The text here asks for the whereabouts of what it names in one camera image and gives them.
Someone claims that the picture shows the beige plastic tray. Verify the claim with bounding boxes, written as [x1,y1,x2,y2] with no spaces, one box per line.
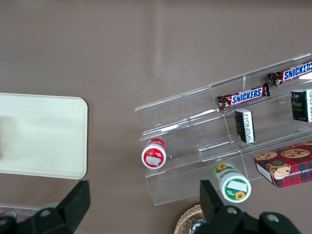
[0,93,88,180]

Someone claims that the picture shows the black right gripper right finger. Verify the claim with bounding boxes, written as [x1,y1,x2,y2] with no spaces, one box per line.
[198,179,302,234]

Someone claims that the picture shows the green-labelled yogurt bottle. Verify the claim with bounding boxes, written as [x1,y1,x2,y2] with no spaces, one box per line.
[213,162,252,203]

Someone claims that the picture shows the red-capped yogurt bottle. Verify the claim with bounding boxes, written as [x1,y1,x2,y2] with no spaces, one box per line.
[141,137,168,169]

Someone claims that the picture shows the red tartan cookie box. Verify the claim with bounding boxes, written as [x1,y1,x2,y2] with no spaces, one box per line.
[253,141,312,189]

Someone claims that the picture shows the clear acrylic tiered stand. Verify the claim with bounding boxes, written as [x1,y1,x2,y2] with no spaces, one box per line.
[210,53,312,187]
[134,75,247,207]

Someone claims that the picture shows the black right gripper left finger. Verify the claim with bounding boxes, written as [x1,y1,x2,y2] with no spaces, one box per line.
[0,180,91,234]

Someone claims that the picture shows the aluminium foil container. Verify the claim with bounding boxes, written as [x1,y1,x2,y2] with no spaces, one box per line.
[191,218,208,234]

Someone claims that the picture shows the clear acrylic bottle rack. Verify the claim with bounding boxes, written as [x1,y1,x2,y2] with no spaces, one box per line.
[0,203,41,221]

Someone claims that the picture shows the small black carton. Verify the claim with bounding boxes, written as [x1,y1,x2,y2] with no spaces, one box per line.
[234,109,256,144]
[290,89,312,123]

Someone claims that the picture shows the Snickers chocolate bar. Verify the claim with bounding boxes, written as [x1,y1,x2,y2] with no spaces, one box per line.
[217,83,271,112]
[266,59,312,87]

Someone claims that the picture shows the light tan wicker basket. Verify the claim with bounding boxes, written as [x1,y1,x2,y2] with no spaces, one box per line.
[174,204,208,234]

